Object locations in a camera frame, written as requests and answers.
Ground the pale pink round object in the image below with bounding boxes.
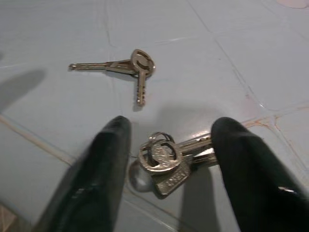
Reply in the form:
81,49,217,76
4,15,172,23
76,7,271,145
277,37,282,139
277,0,309,9

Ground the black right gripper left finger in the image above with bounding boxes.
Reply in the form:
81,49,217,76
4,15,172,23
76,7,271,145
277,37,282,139
36,115,133,232

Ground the large silver key bunch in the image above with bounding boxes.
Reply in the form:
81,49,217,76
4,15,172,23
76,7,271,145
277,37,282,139
129,131,218,200

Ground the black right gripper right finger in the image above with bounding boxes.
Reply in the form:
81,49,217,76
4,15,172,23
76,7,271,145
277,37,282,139
211,116,309,232

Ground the small silver key bunch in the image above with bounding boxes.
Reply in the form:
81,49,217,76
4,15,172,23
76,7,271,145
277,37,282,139
68,49,156,107

